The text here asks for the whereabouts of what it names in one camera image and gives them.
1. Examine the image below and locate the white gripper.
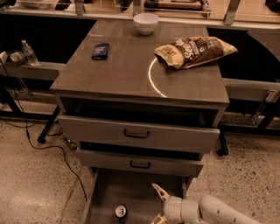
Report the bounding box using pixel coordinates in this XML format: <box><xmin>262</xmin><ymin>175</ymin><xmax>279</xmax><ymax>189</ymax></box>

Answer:
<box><xmin>151</xmin><ymin>183</ymin><xmax>201</xmax><ymax>224</ymax></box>

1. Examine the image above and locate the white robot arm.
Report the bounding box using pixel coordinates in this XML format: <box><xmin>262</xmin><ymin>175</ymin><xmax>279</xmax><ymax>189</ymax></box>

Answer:
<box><xmin>151</xmin><ymin>183</ymin><xmax>261</xmax><ymax>224</ymax></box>

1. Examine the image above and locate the open bottom drawer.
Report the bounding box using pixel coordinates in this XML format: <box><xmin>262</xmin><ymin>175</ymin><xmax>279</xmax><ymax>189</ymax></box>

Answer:
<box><xmin>80</xmin><ymin>169</ymin><xmax>188</xmax><ymax>224</ymax></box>

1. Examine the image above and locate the grey drawer cabinet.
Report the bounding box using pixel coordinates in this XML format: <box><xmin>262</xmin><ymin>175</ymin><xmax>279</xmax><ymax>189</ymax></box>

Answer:
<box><xmin>49</xmin><ymin>18</ymin><xmax>230</xmax><ymax>224</ymax></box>

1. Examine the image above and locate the black cabinet leg left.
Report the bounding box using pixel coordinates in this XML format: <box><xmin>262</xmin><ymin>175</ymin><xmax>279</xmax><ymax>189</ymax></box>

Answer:
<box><xmin>38</xmin><ymin>106</ymin><xmax>60</xmax><ymax>144</ymax></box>

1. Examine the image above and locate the grey side ledge right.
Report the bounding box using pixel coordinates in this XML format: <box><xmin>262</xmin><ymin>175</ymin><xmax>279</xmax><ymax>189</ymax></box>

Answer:
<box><xmin>223</xmin><ymin>78</ymin><xmax>280</xmax><ymax>102</ymax></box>

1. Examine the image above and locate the grey side ledge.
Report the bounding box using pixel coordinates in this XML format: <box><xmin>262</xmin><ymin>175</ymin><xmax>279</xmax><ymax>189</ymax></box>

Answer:
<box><xmin>223</xmin><ymin>78</ymin><xmax>280</xmax><ymax>102</ymax></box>
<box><xmin>0</xmin><ymin>61</ymin><xmax>65</xmax><ymax>81</ymax></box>

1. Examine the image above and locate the brown yellow chip bag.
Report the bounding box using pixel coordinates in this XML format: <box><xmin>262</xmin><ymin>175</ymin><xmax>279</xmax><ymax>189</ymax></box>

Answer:
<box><xmin>154</xmin><ymin>37</ymin><xmax>238</xmax><ymax>69</ymax></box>

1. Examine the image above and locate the dark blue snack packet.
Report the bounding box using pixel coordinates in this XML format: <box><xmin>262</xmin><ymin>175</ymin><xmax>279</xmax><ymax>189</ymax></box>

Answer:
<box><xmin>92</xmin><ymin>43</ymin><xmax>109</xmax><ymax>60</ymax></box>

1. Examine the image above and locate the grey side ledge left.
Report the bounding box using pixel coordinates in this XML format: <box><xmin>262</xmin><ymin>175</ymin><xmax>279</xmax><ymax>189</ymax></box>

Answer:
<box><xmin>0</xmin><ymin>61</ymin><xmax>65</xmax><ymax>81</ymax></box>

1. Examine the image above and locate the white ceramic bowl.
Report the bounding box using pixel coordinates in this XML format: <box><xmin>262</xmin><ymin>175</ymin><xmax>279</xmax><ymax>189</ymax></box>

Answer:
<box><xmin>133</xmin><ymin>13</ymin><xmax>159</xmax><ymax>35</ymax></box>

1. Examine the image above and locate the clear plastic water bottle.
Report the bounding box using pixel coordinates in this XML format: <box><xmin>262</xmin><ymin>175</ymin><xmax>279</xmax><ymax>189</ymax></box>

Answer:
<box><xmin>22</xmin><ymin>40</ymin><xmax>39</xmax><ymax>66</ymax></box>

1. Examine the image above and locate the small round bowl on ledge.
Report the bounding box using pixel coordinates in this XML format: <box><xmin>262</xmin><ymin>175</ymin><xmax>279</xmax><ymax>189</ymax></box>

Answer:
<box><xmin>5</xmin><ymin>51</ymin><xmax>26</xmax><ymax>67</ymax></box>

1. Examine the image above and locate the middle drawer with handle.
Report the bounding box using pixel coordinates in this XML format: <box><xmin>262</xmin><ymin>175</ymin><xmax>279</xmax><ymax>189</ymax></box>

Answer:
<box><xmin>76</xmin><ymin>149</ymin><xmax>203</xmax><ymax>178</ymax></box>

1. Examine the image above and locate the drawer with handle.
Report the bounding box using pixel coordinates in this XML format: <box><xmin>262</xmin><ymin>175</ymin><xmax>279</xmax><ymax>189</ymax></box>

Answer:
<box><xmin>76</xmin><ymin>149</ymin><xmax>203</xmax><ymax>178</ymax></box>
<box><xmin>58</xmin><ymin>115</ymin><xmax>220</xmax><ymax>153</ymax></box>

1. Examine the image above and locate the top drawer with handle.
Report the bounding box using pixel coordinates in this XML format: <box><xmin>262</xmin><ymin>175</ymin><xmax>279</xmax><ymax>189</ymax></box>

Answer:
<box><xmin>58</xmin><ymin>115</ymin><xmax>220</xmax><ymax>153</ymax></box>

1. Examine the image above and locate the black floor cable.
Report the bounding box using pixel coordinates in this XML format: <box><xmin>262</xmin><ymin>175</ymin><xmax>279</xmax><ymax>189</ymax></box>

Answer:
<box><xmin>0</xmin><ymin>59</ymin><xmax>88</xmax><ymax>203</ymax></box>

